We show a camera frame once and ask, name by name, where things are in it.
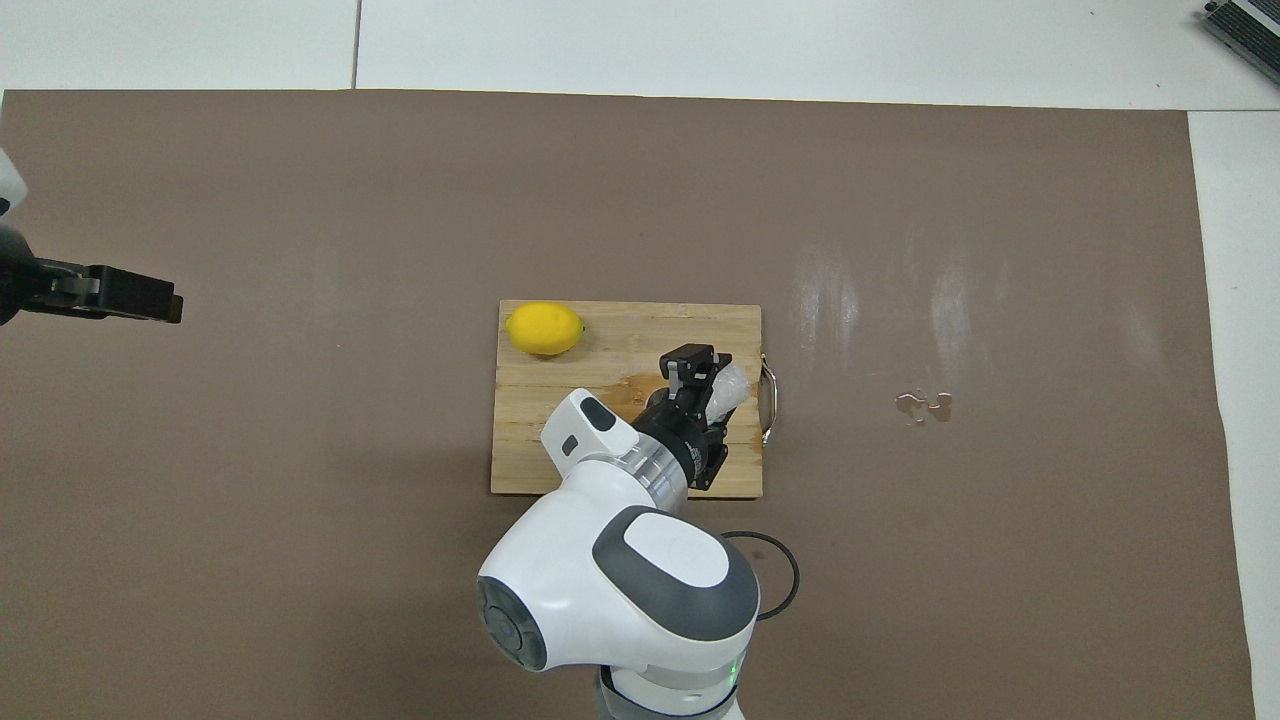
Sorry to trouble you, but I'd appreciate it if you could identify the grey laptop corner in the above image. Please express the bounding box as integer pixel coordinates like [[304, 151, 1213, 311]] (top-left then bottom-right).
[[1200, 0, 1280, 73]]

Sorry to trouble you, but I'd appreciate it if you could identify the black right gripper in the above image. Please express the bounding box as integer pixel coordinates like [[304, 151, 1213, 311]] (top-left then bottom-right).
[[632, 343, 736, 491]]

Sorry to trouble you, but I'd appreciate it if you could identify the yellow lemon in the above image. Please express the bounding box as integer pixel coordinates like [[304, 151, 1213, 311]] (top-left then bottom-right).
[[504, 301, 586, 357]]

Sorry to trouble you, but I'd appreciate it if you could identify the brown table mat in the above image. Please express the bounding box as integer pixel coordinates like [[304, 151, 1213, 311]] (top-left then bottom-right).
[[0, 88, 1259, 720]]

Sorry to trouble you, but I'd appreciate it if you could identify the wooden cutting board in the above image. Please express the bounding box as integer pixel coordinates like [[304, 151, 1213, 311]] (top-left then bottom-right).
[[490, 300, 781, 500]]

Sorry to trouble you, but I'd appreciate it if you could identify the clear glass cup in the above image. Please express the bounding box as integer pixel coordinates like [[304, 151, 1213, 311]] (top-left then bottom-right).
[[700, 362, 753, 426]]

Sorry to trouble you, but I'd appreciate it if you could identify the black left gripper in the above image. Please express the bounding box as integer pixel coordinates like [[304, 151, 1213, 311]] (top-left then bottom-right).
[[0, 225, 184, 326]]

